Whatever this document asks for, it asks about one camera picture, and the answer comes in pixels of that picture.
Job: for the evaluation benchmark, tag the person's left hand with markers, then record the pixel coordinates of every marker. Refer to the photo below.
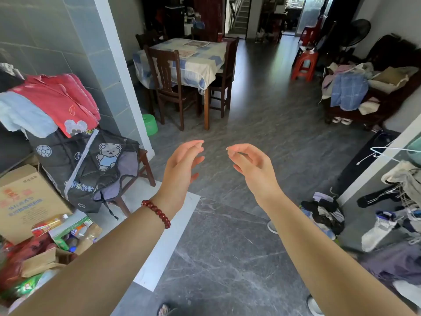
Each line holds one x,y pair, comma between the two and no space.
179,174

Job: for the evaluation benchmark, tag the person's right hand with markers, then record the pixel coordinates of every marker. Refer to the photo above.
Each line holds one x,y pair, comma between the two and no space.
260,174

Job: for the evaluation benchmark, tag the green plastic stool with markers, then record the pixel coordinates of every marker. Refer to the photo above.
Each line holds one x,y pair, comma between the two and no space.
150,125

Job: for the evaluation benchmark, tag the person's right forearm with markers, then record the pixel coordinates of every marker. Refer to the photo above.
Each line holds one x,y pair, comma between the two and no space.
329,266

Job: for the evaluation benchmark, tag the person's left forearm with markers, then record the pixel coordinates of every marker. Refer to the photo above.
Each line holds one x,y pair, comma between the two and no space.
98,266

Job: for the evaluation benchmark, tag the dark wooden side chair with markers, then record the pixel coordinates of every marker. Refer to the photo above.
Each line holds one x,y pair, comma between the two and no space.
144,167

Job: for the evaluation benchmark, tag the pile of mixed clothes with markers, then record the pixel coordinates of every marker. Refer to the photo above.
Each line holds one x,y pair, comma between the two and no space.
324,212

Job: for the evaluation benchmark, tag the white slipper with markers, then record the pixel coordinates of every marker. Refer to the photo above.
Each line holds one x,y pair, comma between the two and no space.
346,121
336,120

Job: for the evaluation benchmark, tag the black quilted bear print jacket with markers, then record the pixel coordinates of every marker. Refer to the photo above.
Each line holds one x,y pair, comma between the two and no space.
82,167

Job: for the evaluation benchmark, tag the blue white checked tablecloth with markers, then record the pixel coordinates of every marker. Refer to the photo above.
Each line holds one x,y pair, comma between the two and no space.
194,67

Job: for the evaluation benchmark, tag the clear plastic bottle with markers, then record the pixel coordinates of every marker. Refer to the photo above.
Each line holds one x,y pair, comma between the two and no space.
87,238

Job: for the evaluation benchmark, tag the black hanging garment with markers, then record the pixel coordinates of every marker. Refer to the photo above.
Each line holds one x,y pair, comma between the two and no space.
375,195

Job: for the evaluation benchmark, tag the printed paper mat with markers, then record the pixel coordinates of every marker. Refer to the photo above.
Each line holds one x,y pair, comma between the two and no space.
185,53
196,43

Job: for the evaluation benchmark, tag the blue lined cloth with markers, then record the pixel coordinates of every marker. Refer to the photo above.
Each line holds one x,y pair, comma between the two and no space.
348,92

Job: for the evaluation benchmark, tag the green white carton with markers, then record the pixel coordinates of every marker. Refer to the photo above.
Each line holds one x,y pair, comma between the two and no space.
70,228

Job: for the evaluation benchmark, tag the white clothes hanger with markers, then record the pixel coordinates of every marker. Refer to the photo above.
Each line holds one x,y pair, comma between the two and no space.
383,150

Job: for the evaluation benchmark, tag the cream folded cloth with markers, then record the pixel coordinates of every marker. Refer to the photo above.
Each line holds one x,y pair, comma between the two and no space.
368,106

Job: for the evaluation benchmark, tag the black white woven sandal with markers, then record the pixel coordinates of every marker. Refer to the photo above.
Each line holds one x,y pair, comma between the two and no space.
163,310

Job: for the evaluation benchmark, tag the yellow snack packet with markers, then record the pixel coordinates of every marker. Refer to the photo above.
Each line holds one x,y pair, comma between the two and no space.
49,223

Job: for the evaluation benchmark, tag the red cup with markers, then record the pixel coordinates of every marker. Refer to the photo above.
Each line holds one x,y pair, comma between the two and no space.
220,37

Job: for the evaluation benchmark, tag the grey rubber slipper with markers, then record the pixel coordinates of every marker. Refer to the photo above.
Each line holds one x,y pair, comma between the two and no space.
314,307

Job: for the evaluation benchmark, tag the red patterned shirt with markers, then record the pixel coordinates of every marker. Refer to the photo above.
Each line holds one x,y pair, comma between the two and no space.
56,98

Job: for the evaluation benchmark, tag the beige hanging garment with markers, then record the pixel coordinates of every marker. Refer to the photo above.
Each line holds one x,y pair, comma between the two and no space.
406,180

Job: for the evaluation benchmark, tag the black appliance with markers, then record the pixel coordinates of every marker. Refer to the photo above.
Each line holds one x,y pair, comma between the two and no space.
174,21

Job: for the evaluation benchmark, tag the dark wooden sofa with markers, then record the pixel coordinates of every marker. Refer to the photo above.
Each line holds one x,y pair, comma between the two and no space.
394,98

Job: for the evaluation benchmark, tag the brown printed cardboard box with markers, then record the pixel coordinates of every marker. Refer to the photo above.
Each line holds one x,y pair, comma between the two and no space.
23,200

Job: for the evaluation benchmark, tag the grey staircase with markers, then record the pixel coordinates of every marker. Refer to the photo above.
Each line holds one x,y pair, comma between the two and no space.
241,16

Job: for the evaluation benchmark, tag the dark red wooden cabinet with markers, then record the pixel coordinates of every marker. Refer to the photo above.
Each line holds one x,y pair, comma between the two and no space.
209,16

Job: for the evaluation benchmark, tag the purple grey cloth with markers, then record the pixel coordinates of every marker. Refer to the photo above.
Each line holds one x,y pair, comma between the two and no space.
394,263

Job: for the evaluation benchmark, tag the torn cardboard piece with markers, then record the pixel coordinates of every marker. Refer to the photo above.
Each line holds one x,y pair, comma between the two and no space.
42,261

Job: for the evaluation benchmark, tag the light blue cloth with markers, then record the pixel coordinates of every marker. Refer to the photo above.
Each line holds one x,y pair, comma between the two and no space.
23,116

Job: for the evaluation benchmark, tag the black standing fan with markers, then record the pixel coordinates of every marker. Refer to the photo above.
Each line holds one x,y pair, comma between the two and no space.
357,31

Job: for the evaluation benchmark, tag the red plastic bag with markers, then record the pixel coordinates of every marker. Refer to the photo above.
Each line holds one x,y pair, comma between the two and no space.
19,259

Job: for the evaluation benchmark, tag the green snack packet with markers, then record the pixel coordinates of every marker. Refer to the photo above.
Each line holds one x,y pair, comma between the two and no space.
23,286

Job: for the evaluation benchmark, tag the white cloth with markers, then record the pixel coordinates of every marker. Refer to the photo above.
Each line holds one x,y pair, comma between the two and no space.
10,69

